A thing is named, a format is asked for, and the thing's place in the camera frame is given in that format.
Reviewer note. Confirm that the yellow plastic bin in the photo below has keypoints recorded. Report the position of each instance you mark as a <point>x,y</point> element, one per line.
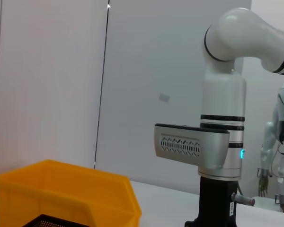
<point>61,184</point>

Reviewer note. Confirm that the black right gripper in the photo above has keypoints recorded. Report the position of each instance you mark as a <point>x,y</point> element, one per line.
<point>215,201</point>

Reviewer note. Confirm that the grey wall sticker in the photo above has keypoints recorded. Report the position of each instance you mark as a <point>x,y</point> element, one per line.
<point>164,98</point>

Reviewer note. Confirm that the black mesh pen holder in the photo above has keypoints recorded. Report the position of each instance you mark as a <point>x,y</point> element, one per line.
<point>52,222</point>

